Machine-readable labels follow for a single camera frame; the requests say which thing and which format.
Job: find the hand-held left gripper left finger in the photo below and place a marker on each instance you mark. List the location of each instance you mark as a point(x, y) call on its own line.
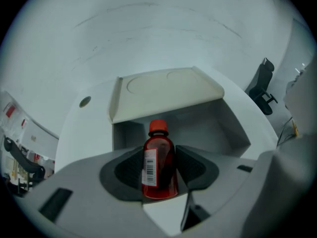
point(86, 182)

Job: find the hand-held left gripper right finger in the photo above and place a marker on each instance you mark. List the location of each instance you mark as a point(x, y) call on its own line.
point(218, 182)

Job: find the small red bottle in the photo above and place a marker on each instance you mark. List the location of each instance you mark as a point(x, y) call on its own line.
point(161, 162)

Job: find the grey box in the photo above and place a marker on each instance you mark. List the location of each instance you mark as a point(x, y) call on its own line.
point(173, 93)

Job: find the plastic bag with red labels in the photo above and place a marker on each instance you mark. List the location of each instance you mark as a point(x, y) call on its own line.
point(40, 159)
point(11, 118)

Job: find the black office chair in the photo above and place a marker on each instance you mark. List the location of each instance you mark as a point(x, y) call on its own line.
point(261, 83)
point(27, 165)

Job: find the white cabinet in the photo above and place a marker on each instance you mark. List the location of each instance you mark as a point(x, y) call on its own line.
point(40, 135)

